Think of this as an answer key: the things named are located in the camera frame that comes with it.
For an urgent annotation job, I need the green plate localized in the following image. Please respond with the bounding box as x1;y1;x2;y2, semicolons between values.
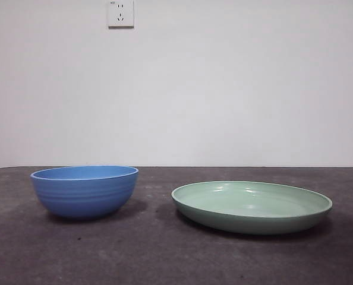
171;180;333;236

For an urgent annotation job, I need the blue bowl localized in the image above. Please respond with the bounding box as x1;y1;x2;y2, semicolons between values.
30;165;139;220

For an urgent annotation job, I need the white wall socket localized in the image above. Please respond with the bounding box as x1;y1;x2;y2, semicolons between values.
107;0;135;30

